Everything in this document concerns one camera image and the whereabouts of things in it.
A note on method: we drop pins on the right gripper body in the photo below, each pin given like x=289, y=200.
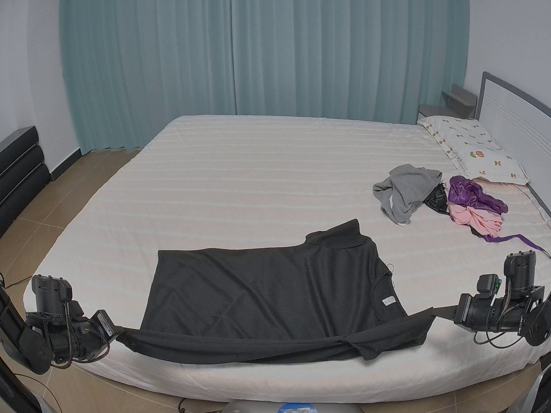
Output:
x=478, y=314

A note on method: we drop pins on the purple satin garment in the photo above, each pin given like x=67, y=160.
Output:
x=467, y=194

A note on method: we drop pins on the black chest of drawers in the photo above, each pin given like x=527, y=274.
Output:
x=21, y=170

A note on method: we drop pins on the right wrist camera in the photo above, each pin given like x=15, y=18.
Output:
x=486, y=284

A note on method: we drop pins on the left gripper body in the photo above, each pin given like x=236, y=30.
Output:
x=97, y=334

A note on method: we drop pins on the bed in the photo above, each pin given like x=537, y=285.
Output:
x=258, y=166

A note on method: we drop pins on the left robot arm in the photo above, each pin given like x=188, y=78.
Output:
x=49, y=293

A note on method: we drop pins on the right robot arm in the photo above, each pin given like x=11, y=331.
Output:
x=521, y=267

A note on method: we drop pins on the black T-shirt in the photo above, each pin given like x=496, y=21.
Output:
x=267, y=295

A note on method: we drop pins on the grey bedside table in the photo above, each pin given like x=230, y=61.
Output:
x=431, y=111

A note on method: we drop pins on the pink garment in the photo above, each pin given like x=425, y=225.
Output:
x=473, y=220

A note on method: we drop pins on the black shiny garment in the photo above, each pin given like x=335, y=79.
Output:
x=438, y=199

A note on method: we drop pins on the white printed pillow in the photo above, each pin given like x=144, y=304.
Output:
x=473, y=146

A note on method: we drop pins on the grey garment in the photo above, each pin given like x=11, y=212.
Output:
x=409, y=187

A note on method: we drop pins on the blue-green curtain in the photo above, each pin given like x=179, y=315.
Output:
x=150, y=58
x=348, y=45

